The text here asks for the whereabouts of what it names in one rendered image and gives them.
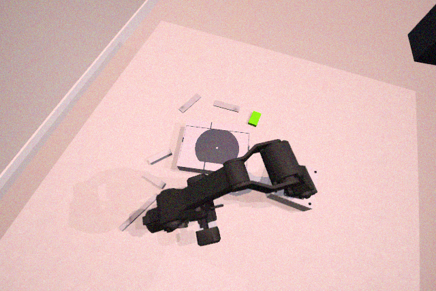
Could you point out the small green block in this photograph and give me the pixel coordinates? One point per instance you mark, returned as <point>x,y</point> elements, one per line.
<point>254,118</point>

